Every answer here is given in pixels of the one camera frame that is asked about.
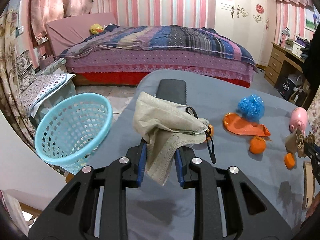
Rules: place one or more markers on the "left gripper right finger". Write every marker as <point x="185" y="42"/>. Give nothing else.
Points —
<point x="227" y="204"/>

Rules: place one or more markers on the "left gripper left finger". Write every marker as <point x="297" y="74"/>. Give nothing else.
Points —
<point x="93" y="204"/>

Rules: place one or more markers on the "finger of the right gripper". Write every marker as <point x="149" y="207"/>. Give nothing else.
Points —
<point x="312" y="151"/>

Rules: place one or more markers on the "orange tangerine peel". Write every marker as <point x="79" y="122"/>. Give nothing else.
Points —
<point x="209" y="133"/>
<point x="257" y="145"/>
<point x="289" y="161"/>

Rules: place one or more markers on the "cardboard piece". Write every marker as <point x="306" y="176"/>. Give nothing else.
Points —
<point x="309" y="185"/>

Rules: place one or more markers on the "pink pig mug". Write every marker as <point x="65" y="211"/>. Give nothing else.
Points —
<point x="298" y="119"/>

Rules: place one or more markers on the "black box under desk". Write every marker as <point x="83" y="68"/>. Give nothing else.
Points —
<point x="286" y="85"/>

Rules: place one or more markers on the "blue crumpled plastic bag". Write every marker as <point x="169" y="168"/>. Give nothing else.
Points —
<point x="251" y="108"/>

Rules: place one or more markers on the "orange plastic bag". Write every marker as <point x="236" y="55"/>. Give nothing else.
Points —
<point x="240" y="126"/>

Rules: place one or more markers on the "light blue plastic basket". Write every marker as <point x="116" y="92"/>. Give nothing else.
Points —
<point x="71" y="132"/>

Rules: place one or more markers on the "wooden desk with drawers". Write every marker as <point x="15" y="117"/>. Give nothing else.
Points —
<point x="283" y="63"/>

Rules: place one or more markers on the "floral beige curtain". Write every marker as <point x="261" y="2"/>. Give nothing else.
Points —
<point x="11" y="105"/>

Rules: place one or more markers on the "polka dot covered stool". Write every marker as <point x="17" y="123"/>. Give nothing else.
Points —
<point x="45" y="92"/>

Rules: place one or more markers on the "floral tote bag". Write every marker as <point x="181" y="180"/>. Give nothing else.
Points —
<point x="25" y="71"/>

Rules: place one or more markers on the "bedside table with cloth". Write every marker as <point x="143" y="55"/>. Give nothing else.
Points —
<point x="57" y="67"/>

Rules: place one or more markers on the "striped patchwork blanket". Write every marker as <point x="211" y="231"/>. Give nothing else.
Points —
<point x="203" y="40"/>

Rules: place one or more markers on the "white wardrobe with decals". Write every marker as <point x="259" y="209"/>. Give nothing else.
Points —
<point x="249" y="23"/>

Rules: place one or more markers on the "bed with purple sheet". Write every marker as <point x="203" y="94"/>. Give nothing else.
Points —
<point x="133" y="63"/>

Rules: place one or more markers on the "pink storage box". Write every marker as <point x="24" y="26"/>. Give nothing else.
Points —
<point x="45" y="61"/>

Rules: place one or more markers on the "pink headboard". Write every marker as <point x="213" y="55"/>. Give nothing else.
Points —
<point x="66" y="32"/>

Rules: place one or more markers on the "yellow duck plush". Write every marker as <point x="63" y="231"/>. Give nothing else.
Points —
<point x="96" y="29"/>

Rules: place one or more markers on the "pink window curtain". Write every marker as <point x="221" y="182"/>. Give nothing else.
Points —
<point x="44" y="11"/>

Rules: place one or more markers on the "wall landscape picture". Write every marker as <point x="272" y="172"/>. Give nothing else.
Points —
<point x="311" y="18"/>

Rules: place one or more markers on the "wall power socket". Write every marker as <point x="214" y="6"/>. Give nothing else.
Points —
<point x="19" y="31"/>

